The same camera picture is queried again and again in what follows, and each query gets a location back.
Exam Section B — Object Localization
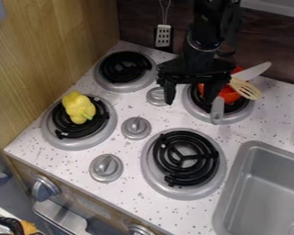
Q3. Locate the orange pot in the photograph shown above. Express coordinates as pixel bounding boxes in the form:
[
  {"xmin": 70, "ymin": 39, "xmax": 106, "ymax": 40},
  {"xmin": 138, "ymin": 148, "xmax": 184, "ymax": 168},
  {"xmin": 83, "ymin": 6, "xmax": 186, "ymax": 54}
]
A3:
[{"xmin": 196, "ymin": 65, "xmax": 245, "ymax": 126}]

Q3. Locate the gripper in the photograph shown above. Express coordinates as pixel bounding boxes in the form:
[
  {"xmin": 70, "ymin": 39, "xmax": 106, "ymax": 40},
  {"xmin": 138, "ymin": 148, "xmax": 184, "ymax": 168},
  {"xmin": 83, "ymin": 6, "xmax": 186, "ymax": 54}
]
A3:
[{"xmin": 154, "ymin": 56, "xmax": 238, "ymax": 106}]

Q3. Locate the silver spatula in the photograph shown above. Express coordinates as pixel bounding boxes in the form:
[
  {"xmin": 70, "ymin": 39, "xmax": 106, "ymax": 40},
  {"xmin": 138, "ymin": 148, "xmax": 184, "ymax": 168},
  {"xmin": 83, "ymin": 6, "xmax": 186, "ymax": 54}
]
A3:
[{"xmin": 154, "ymin": 0, "xmax": 175, "ymax": 49}]

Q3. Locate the white toy knife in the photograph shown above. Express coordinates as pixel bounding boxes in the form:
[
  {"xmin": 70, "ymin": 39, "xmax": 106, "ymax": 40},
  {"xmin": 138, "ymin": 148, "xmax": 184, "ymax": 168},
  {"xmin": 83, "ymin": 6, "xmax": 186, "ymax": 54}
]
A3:
[{"xmin": 230, "ymin": 61, "xmax": 274, "ymax": 83}]

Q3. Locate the toy stove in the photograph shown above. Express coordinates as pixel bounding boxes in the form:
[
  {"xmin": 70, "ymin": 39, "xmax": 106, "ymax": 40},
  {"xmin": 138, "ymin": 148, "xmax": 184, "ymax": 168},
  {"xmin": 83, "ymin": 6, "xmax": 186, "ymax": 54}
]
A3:
[{"xmin": 40, "ymin": 50, "xmax": 258, "ymax": 202}]

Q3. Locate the yellow slotted spatula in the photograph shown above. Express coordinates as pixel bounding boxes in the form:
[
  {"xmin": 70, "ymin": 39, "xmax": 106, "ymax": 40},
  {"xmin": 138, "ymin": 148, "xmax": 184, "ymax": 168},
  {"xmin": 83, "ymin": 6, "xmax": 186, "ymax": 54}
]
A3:
[{"xmin": 228, "ymin": 76, "xmax": 264, "ymax": 102}]

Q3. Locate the toy sink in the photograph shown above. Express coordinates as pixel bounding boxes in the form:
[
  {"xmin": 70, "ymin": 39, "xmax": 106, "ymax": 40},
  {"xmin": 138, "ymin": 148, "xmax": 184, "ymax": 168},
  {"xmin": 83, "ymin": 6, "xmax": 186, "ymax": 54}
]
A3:
[{"xmin": 210, "ymin": 140, "xmax": 294, "ymax": 235}]

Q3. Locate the yellow toy pepper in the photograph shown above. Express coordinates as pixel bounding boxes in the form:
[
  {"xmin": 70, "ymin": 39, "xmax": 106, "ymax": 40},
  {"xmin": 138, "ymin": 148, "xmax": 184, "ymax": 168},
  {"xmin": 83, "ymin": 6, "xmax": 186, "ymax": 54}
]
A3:
[{"xmin": 61, "ymin": 90, "xmax": 98, "ymax": 126}]

